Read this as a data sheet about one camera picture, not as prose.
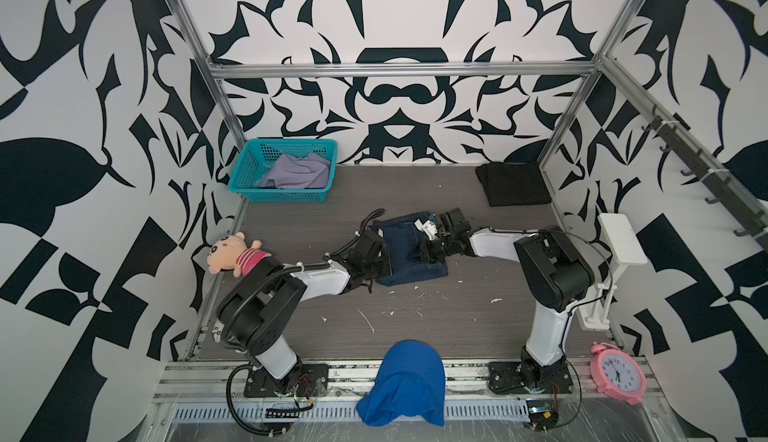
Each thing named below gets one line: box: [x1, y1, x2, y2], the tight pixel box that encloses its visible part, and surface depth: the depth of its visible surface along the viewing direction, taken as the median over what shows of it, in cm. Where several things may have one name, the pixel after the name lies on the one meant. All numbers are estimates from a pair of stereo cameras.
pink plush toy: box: [207, 232, 272, 278], surface depth 91 cm
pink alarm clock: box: [590, 342, 647, 406], surface depth 75 cm
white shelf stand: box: [577, 213, 648, 331], surface depth 77 cm
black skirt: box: [475, 162, 552, 207], surface depth 114 cm
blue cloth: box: [356, 340, 446, 427], surface depth 71 cm
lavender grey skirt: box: [257, 153, 331, 190], surface depth 109 cm
